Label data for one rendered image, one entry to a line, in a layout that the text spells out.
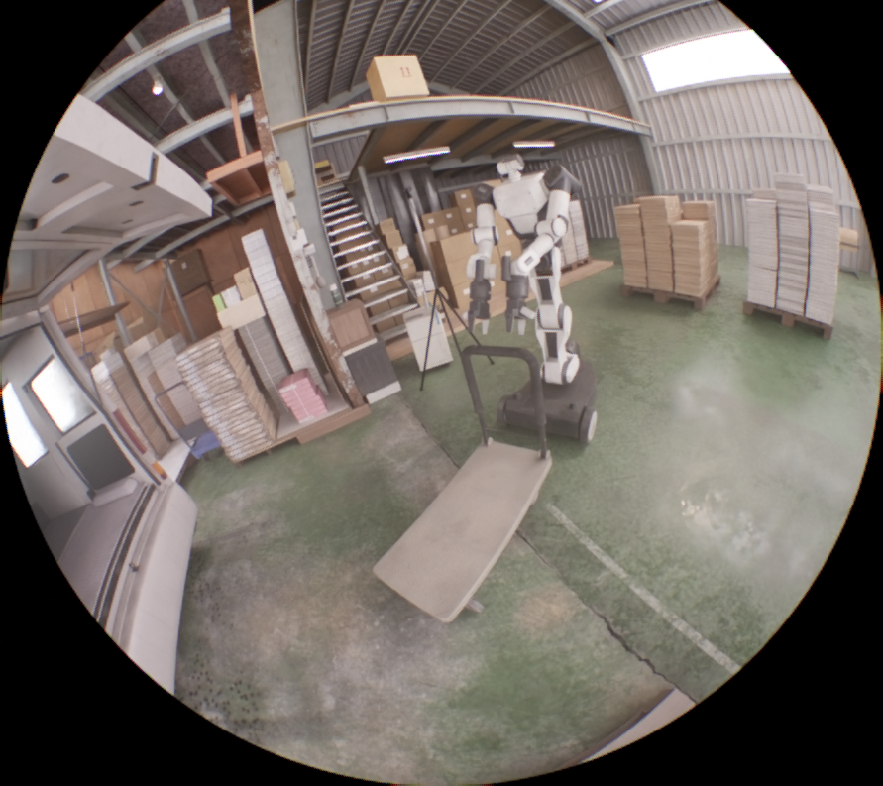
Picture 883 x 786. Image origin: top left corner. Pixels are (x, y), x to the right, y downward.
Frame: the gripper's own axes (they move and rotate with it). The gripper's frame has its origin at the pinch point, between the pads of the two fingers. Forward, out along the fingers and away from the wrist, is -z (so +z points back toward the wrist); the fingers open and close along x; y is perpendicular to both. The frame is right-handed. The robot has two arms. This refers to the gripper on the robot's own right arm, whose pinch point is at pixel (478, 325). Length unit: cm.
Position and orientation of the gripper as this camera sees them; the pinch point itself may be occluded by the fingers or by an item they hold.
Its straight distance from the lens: 121.9
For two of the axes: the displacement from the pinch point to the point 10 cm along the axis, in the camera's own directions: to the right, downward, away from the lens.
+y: 7.7, 0.4, -6.4
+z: 0.6, -10.0, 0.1
